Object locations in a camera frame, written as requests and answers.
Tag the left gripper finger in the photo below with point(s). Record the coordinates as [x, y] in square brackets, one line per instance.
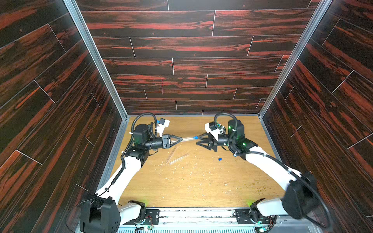
[176, 137]
[175, 142]

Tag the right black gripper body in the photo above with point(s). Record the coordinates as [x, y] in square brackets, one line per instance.
[214, 142]

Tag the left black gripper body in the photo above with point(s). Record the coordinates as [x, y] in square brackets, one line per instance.
[163, 139]

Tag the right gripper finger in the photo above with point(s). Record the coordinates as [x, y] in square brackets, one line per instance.
[205, 138]
[205, 145]

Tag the clear glass test tube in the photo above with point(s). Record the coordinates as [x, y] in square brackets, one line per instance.
[185, 139]

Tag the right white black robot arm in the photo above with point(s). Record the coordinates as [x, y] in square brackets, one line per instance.
[301, 196]

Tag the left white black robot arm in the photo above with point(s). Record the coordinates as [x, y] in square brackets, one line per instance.
[100, 212]

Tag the clear test tube middle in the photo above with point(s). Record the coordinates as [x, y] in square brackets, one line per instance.
[171, 154]

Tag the clear test tube lower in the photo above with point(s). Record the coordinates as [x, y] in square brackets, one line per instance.
[179, 159]

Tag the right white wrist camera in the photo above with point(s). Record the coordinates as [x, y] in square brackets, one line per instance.
[212, 129]

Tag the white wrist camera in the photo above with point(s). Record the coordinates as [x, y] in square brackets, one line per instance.
[161, 125]
[212, 129]

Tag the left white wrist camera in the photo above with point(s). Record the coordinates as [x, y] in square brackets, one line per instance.
[161, 125]

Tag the aluminium front rail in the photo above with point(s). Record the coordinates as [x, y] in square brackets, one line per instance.
[217, 220]

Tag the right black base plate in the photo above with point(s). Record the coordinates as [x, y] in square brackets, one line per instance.
[244, 216]

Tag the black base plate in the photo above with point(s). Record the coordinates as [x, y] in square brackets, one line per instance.
[244, 216]
[149, 217]

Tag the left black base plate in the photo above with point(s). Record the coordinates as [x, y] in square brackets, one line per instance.
[149, 217]

